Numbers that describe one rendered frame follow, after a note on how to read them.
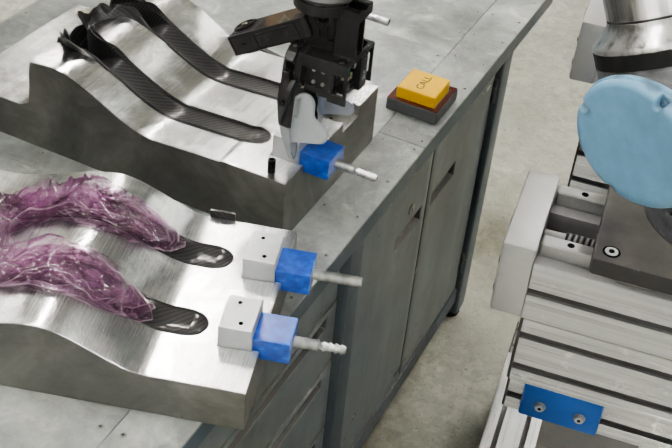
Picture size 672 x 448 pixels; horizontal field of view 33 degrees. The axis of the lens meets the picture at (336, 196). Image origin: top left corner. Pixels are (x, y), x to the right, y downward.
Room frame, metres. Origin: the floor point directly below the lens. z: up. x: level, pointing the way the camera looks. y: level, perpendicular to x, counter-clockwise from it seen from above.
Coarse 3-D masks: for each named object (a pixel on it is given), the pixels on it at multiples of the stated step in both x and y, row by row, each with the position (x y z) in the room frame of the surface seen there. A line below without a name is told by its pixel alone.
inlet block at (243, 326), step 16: (240, 304) 0.85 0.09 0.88; (256, 304) 0.85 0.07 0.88; (224, 320) 0.82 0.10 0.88; (240, 320) 0.82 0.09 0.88; (256, 320) 0.83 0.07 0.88; (272, 320) 0.84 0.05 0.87; (288, 320) 0.84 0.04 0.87; (224, 336) 0.81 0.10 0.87; (240, 336) 0.81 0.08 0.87; (256, 336) 0.82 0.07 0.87; (272, 336) 0.82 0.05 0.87; (288, 336) 0.82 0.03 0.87; (272, 352) 0.81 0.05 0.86; (288, 352) 0.81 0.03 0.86; (336, 352) 0.82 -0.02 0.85
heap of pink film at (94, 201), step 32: (0, 192) 0.99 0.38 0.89; (32, 192) 0.98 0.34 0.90; (64, 192) 0.96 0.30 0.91; (96, 192) 0.96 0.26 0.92; (128, 192) 0.99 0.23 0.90; (0, 224) 0.91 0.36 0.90; (32, 224) 0.94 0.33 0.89; (96, 224) 0.93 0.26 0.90; (128, 224) 0.94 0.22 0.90; (160, 224) 0.96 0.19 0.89; (0, 256) 0.87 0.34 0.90; (32, 256) 0.86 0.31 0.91; (64, 256) 0.86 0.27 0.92; (96, 256) 0.88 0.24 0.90; (32, 288) 0.83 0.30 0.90; (64, 288) 0.83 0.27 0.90; (96, 288) 0.84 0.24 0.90; (128, 288) 0.85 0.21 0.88
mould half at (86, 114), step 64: (0, 64) 1.30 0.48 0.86; (64, 64) 1.20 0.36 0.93; (256, 64) 1.32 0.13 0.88; (0, 128) 1.22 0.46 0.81; (64, 128) 1.18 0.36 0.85; (128, 128) 1.14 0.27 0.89; (192, 128) 1.16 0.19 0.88; (192, 192) 1.10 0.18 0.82; (256, 192) 1.07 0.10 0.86; (320, 192) 1.14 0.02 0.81
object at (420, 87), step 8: (416, 72) 1.42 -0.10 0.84; (424, 72) 1.42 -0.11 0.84; (408, 80) 1.40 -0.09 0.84; (416, 80) 1.40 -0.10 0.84; (424, 80) 1.40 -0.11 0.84; (432, 80) 1.40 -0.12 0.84; (440, 80) 1.41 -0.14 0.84; (448, 80) 1.41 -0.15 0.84; (400, 88) 1.38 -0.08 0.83; (408, 88) 1.37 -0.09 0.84; (416, 88) 1.38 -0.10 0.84; (424, 88) 1.38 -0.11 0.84; (432, 88) 1.38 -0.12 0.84; (440, 88) 1.38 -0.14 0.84; (448, 88) 1.41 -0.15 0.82; (400, 96) 1.38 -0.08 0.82; (408, 96) 1.37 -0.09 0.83; (416, 96) 1.37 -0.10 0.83; (424, 96) 1.36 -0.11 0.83; (432, 96) 1.36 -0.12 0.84; (440, 96) 1.38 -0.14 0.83; (424, 104) 1.36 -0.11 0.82; (432, 104) 1.36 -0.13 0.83
